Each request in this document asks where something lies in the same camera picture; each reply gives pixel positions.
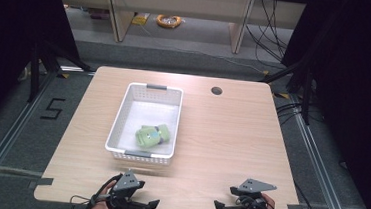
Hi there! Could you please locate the black metal stand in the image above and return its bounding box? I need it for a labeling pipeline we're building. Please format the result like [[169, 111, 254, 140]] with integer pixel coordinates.
[[255, 54, 315, 126], [27, 37, 96, 109]]

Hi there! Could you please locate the bundle of black cables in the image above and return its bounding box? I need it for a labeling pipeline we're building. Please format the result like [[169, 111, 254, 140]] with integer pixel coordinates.
[[242, 0, 295, 65]]

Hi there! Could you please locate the green toy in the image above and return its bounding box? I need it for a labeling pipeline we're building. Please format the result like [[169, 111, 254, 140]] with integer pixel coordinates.
[[133, 121, 173, 151]]

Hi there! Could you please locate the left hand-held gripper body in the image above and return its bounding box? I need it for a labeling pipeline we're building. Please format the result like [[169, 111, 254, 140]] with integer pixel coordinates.
[[104, 168, 141, 209]]

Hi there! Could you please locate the metal floor rail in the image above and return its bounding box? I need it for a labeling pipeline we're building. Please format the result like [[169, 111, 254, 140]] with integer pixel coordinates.
[[286, 102, 366, 209], [0, 65, 59, 207]]

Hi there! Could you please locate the yellow packet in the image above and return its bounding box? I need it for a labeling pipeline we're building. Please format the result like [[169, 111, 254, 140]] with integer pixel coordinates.
[[131, 11, 151, 27]]

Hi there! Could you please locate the black curtain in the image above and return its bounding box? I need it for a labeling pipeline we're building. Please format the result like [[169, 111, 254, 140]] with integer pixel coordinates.
[[0, 0, 84, 149], [269, 0, 371, 209]]

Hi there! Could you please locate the white perforated plastic basket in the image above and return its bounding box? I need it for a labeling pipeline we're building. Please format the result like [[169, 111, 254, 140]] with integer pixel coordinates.
[[103, 80, 185, 167]]

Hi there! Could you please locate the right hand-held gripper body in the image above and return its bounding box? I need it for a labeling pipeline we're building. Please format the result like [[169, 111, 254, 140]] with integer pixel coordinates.
[[234, 177, 278, 209]]

